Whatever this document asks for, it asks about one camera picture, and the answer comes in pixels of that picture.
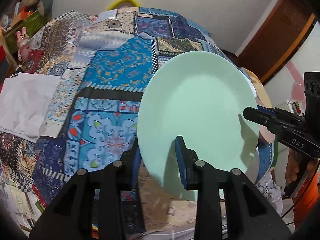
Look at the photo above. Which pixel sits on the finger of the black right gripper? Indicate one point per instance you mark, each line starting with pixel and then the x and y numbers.
pixel 274 119

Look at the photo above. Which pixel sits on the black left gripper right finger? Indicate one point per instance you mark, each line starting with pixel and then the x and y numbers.
pixel 229 206

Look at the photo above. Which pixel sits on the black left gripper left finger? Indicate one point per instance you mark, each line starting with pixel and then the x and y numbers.
pixel 70 213

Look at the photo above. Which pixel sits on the mint green plate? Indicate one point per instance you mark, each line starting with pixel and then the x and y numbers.
pixel 200 96

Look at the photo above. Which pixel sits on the large white plate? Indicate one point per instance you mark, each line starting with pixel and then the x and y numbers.
pixel 249 82

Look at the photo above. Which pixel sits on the right hand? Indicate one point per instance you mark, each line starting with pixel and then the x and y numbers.
pixel 292 167

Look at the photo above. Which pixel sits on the brown rimmed glass plate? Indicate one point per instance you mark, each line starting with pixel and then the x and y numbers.
pixel 262 99

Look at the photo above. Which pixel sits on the white folded cloth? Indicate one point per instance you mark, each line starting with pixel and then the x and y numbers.
pixel 25 99

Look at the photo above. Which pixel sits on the patchwork patterned bedspread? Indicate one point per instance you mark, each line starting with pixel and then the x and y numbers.
pixel 104 63

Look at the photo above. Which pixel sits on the pink bunny toy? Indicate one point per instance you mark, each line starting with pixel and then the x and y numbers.
pixel 22 44

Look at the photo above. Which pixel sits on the yellow plush object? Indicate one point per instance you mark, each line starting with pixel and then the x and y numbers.
pixel 116 4

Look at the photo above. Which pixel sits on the green cardboard box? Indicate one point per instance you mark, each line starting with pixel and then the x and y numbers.
pixel 33 24

